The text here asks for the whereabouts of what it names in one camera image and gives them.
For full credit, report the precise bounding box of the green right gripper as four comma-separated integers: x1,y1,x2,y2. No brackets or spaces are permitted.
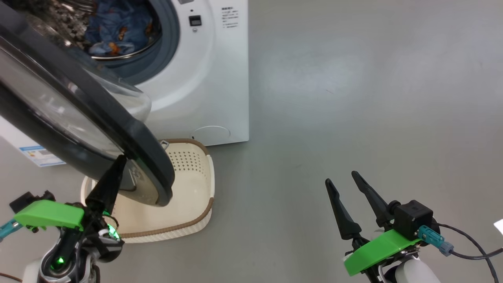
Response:
325,170,421,277

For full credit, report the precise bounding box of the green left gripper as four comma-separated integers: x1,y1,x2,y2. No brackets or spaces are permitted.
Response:
14,154,127,231

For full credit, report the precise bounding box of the black round glass washer door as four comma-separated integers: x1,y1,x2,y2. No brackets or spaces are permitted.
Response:
0,2,176,208

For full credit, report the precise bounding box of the blue cartoon print garment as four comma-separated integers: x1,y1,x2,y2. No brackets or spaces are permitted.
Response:
84,0,155,56

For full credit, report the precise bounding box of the cream perforated basket brown rim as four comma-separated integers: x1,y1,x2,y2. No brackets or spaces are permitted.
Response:
81,138,216,244

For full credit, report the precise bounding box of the white front-load washing machine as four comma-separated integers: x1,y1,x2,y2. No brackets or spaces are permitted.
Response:
0,0,250,168

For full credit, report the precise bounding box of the grey rubber door gasket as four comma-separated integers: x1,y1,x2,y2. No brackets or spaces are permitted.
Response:
98,0,182,85

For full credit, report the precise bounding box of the blue white energy label sticker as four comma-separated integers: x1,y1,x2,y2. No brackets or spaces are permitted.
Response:
18,145,67,168

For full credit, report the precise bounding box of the round white drain filter cover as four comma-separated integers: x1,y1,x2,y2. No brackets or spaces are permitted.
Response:
191,125,231,145

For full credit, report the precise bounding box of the stainless steel perforated washer drum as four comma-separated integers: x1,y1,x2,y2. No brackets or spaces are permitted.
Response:
16,0,163,61

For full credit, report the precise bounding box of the small printed text label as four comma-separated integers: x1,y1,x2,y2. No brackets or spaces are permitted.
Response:
221,6,239,29

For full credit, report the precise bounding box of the teal right camera cable plug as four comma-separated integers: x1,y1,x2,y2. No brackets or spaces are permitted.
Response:
417,225,455,257

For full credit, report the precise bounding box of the teal camera cable plug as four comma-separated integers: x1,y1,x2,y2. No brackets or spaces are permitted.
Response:
417,225,455,257
0,220,22,241

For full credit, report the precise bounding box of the teal left camera cable plug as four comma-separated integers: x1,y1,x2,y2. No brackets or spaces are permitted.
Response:
0,220,22,241

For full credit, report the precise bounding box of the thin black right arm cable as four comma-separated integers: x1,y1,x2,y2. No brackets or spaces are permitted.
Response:
432,222,503,283

